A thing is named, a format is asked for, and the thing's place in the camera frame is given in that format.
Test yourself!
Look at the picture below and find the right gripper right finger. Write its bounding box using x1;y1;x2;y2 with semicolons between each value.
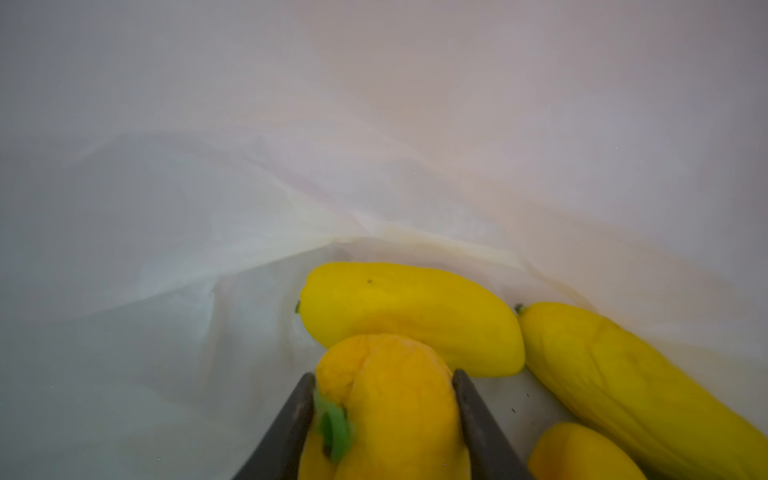
452;369;534;480

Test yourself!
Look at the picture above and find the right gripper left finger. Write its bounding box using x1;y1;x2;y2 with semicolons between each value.
232;373;316;480

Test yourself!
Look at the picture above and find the yellow lemon fruit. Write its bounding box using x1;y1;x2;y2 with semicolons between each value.
527;422;647;480

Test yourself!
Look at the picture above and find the yellow bell pepper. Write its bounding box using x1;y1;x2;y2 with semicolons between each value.
298;334;471;479

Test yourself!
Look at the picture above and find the yellow starfruit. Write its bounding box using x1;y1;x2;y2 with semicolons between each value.
297;262;526;377

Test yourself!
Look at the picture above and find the white plastic bag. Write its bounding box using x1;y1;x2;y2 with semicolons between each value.
1;1;767;479

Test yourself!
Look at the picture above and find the yellow banana fruit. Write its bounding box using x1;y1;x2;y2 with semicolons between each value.
518;302;767;479

